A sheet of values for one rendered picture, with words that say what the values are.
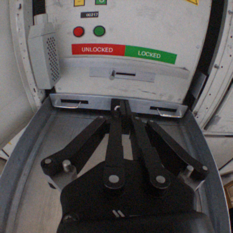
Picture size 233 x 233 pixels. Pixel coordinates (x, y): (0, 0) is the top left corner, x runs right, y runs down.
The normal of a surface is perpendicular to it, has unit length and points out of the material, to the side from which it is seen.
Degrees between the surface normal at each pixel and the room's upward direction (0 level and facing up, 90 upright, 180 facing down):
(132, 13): 90
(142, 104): 90
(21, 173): 0
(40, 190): 0
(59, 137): 0
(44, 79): 90
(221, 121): 90
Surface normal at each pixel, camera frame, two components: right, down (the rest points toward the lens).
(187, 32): -0.06, 0.67
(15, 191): 0.07, -0.73
